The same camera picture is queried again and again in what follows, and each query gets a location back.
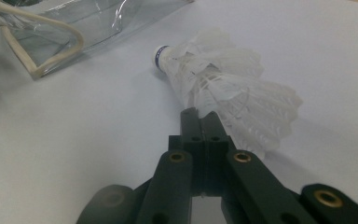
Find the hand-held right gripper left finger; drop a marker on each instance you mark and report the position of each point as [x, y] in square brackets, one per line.
[194, 133]

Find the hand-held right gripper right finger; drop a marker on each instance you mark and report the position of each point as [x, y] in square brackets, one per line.
[214, 140]

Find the clear plastic bag beige trim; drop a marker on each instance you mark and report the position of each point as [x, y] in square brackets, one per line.
[90, 28]

